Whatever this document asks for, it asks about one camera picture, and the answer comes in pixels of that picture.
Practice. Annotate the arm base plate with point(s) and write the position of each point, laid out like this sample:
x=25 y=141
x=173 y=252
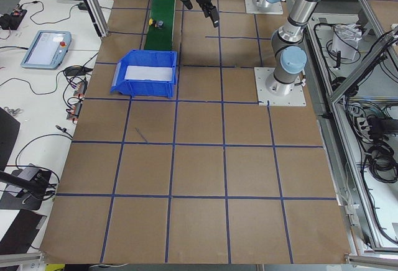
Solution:
x=272 y=93
x=270 y=7

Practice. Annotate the white foam pad left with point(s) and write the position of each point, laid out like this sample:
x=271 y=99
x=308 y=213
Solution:
x=149 y=73

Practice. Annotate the left blue plastic bin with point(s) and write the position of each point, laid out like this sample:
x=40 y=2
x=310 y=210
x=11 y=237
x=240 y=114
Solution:
x=149 y=58

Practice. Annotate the aluminium frame post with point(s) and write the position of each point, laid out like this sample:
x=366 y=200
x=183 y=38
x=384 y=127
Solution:
x=97 y=17

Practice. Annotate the near teach pendant tablet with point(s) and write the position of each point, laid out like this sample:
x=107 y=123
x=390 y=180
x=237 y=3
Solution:
x=47 y=50

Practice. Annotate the green conveyor belt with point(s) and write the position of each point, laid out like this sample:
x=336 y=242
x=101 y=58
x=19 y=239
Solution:
x=161 y=39

